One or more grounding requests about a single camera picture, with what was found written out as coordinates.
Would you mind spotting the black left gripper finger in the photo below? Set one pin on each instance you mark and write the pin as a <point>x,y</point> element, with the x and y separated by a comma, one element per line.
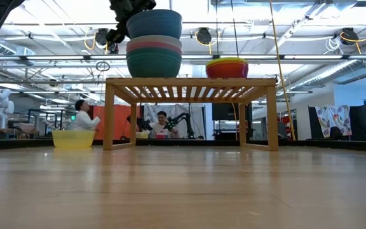
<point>119,35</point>

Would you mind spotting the blue bowl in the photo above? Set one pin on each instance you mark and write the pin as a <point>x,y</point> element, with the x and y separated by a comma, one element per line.
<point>154,23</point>

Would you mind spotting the pink bowl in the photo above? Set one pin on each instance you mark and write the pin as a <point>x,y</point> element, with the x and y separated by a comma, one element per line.
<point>154,46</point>

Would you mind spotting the teal bowl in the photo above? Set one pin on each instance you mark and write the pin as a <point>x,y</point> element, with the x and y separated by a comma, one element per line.
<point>154,65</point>

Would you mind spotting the red bowl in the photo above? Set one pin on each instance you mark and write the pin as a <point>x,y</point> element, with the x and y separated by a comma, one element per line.
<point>227,64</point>

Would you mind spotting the yellow bowl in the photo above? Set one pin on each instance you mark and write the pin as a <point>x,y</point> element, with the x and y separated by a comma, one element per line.
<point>73,140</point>

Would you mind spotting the purple bowl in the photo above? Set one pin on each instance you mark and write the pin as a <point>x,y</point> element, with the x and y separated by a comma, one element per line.
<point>227,73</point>

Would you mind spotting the black distant robot arm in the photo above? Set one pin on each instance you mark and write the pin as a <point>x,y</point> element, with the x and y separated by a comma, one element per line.
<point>180,119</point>
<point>140,123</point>

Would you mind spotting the wooden slatted shelf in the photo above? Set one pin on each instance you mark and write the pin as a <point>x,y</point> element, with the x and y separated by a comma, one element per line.
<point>189,82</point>

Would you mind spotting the white floral sheet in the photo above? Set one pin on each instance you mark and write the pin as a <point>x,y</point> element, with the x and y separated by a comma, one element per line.
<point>151,111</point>

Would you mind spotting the orange partition panel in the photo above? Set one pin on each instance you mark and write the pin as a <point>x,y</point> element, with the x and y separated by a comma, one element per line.
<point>119,121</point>

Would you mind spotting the person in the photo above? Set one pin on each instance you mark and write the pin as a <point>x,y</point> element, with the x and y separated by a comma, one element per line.
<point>161,128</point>
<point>83,121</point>

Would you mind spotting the distant pale yellow tub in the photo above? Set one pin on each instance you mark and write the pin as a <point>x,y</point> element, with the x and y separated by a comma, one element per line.
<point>142,135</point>

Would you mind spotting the distant pink box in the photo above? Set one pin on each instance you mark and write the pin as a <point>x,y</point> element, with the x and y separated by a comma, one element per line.
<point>161,136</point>

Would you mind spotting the black monitor screen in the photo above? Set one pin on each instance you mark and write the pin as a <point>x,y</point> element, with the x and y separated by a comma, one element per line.
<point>226,111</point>

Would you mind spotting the pale beige bin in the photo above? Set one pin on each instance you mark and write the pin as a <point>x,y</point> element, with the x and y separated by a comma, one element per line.
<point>25,128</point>

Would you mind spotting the colourful patterned cloth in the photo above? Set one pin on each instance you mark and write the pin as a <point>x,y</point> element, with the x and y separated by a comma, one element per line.
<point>332,117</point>

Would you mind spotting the silver ventilation duct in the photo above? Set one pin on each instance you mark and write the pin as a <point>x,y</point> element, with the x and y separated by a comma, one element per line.
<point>17,51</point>
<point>329,72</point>

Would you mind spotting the black aluminium table frame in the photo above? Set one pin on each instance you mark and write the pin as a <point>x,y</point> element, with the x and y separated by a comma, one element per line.
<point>17,144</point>

